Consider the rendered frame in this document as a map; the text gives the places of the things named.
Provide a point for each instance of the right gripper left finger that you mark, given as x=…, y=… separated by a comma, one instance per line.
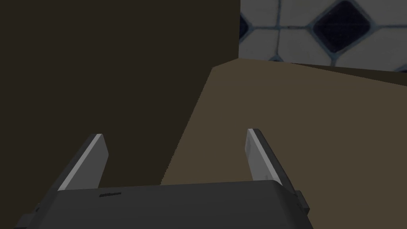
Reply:
x=90, y=165

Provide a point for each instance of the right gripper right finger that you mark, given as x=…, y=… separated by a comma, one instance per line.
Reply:
x=264, y=159

